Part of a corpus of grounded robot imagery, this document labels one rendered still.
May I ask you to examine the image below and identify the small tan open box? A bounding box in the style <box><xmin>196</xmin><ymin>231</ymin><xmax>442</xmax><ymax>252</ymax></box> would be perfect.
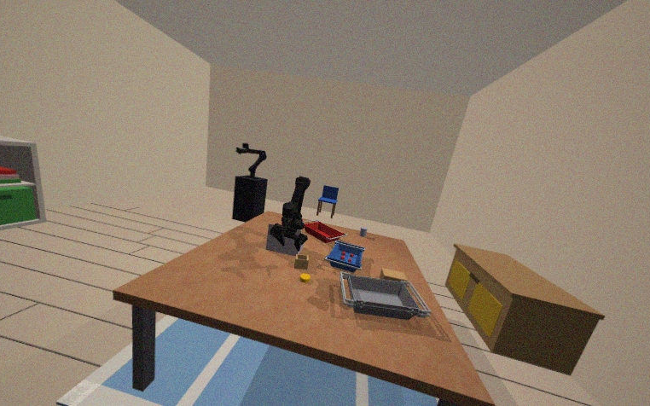
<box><xmin>294</xmin><ymin>254</ymin><xmax>309</xmax><ymax>270</ymax></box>

